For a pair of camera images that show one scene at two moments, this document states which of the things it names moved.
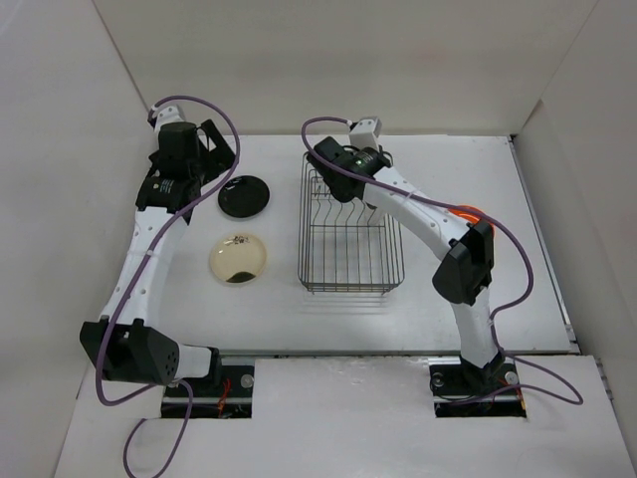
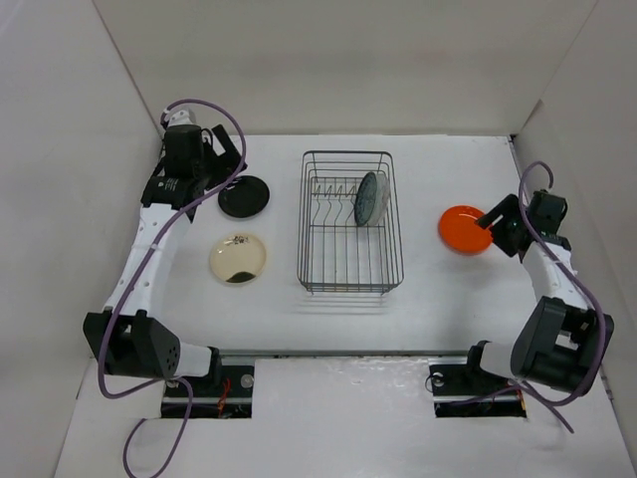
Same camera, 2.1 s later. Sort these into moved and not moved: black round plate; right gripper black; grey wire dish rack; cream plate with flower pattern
Moved: right gripper black
Not moved: grey wire dish rack; cream plate with flower pattern; black round plate
